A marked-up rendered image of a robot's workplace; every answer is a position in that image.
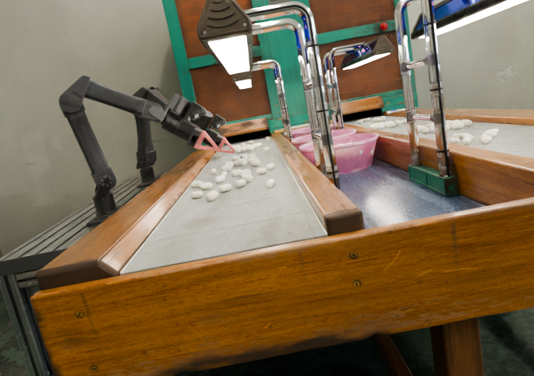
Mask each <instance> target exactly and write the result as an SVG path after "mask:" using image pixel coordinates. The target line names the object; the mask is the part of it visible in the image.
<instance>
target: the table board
mask: <svg viewBox="0 0 534 376"><path fill-rule="evenodd" d="M29 299H30V302H31V305H32V307H33V311H34V315H35V317H36V320H37V324H38V327H39V329H40V333H41V337H42V339H43V341H44V345H45V348H46V351H47V354H48V359H49V362H50V364H51V368H52V372H53V374H54V376H173V375H175V374H178V373H179V372H181V371H195V372H196V371H201V370H210V369H214V368H218V367H222V366H230V365H234V364H239V363H244V362H251V361H256V360H260V359H267V358H272V357H277V356H281V355H287V354H291V353H295V352H298V351H305V350H311V349H316V348H321V347H330V346H334V345H339V344H344V343H351V342H355V341H359V340H364V339H367V338H369V337H370V336H372V335H374V334H381V335H393V334H397V333H401V332H407V331H414V330H419V329H423V328H430V327H434V326H439V325H444V324H450V323H454V322H458V321H461V320H468V319H472V318H477V317H483V316H492V315H497V314H502V313H507V312H514V311H519V310H523V309H527V308H534V197H532V198H527V199H522V200H515V201H511V202H506V203H502V204H494V205H489V206H485V207H477V208H473V209H469V210H465V211H457V212H452V213H447V214H443V215H436V216H431V217H427V218H422V219H414V220H410V221H406V222H401V223H394V224H389V225H384V226H380V227H373V228H368V229H364V230H360V231H351V232H347V233H343V234H338V235H331V236H326V237H322V238H314V239H309V240H305V241H301V242H293V243H289V244H284V245H279V246H272V247H268V248H263V249H259V250H251V251H246V252H242V253H238V254H230V255H226V256H222V257H217V258H209V259H204V260H200V261H196V262H188V263H184V264H179V265H175V266H167V267H163V268H158V269H151V270H146V271H141V272H137V273H130V274H125V275H121V276H117V277H108V278H104V279H100V280H95V281H88V282H83V283H79V284H74V285H66V286H62V287H58V288H54V289H46V290H41V291H37V292H36V293H34V294H33V295H32V296H31V297H30V298H29Z"/></svg>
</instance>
